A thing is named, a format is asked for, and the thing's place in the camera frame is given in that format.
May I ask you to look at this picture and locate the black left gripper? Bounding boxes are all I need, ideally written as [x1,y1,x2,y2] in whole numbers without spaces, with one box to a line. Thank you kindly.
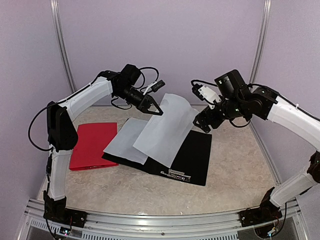
[115,84,164,115]

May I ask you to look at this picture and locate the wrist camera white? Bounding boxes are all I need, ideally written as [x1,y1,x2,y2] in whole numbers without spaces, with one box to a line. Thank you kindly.
[142,80,166,95]
[192,83,222,110]

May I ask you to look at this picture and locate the red clip file folder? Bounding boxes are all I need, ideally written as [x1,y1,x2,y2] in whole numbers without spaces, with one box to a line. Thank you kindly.
[69,122,118,171]

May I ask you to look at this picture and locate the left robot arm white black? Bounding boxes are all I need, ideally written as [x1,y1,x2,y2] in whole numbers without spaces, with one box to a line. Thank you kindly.
[43,64,165,223]

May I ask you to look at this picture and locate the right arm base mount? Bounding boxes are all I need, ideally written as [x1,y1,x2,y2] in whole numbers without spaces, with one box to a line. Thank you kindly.
[238,206,283,227]

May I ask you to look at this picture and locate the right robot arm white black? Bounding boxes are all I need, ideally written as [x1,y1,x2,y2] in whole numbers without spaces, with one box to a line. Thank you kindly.
[190,69,320,222]

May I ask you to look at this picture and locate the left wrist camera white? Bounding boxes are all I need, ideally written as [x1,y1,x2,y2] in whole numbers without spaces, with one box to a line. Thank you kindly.
[142,80,166,95]

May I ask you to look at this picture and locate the aluminium frame post left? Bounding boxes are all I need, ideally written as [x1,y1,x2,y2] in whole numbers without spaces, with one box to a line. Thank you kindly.
[49,0,77,93]

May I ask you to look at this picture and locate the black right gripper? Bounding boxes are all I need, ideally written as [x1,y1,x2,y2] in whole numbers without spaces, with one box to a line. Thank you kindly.
[194,96,247,132]

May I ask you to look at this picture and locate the aluminium frame post right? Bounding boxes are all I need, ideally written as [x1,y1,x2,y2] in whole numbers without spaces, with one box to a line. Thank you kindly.
[249,0,272,84]

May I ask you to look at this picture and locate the aluminium frame post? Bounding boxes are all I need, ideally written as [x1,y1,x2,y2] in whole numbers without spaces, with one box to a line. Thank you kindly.
[249,0,272,84]
[49,0,77,93]

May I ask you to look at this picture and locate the black clip file folder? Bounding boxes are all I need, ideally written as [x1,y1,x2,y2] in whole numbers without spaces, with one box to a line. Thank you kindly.
[102,130,212,186]

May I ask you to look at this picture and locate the aluminium frame rail back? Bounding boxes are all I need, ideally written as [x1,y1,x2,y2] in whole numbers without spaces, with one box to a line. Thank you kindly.
[89,103,208,109]

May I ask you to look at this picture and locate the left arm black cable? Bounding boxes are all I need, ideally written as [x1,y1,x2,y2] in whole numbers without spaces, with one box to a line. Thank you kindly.
[28,104,55,152]

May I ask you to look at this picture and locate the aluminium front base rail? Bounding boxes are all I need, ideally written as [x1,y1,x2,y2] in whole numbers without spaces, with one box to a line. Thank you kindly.
[17,198,308,240]

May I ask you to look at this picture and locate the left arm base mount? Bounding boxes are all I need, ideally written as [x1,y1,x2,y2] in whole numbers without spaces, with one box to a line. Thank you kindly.
[43,204,88,228]

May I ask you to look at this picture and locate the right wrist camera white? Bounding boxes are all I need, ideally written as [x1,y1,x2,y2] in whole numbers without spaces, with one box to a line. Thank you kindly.
[192,83,222,110]

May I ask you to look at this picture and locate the white paper sheet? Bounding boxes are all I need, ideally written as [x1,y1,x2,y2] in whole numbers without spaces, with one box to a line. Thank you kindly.
[133,93,199,168]

